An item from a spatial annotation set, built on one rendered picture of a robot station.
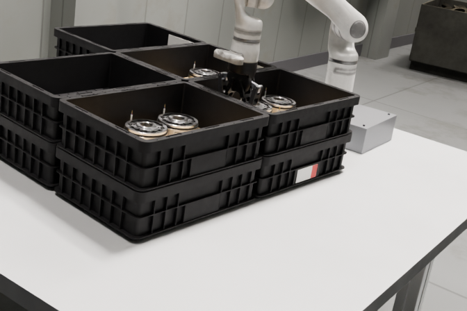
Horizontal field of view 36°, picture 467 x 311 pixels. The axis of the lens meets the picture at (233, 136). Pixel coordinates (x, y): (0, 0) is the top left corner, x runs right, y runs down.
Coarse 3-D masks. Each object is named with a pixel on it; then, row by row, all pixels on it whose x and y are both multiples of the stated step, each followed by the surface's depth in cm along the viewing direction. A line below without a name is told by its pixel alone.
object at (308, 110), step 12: (264, 72) 209; (288, 72) 212; (324, 84) 204; (228, 96) 178; (348, 96) 195; (300, 108) 178; (312, 108) 181; (324, 108) 185; (336, 108) 190; (276, 120) 171; (288, 120) 175
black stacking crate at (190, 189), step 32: (64, 160) 159; (256, 160) 170; (64, 192) 163; (96, 192) 155; (128, 192) 146; (160, 192) 148; (192, 192) 158; (224, 192) 165; (128, 224) 149; (160, 224) 153
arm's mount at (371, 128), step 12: (360, 108) 239; (372, 108) 241; (360, 120) 227; (372, 120) 228; (384, 120) 229; (360, 132) 220; (372, 132) 224; (384, 132) 232; (348, 144) 224; (360, 144) 221; (372, 144) 227
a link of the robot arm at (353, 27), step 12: (312, 0) 211; (324, 0) 211; (336, 0) 212; (324, 12) 214; (336, 12) 213; (348, 12) 215; (336, 24) 216; (348, 24) 216; (360, 24) 217; (348, 36) 218; (360, 36) 219
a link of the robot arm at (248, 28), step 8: (240, 0) 176; (240, 8) 177; (240, 16) 177; (248, 16) 179; (240, 24) 178; (248, 24) 178; (256, 24) 178; (240, 32) 179; (248, 32) 178; (256, 32) 179; (240, 40) 179; (248, 40) 179; (256, 40) 180
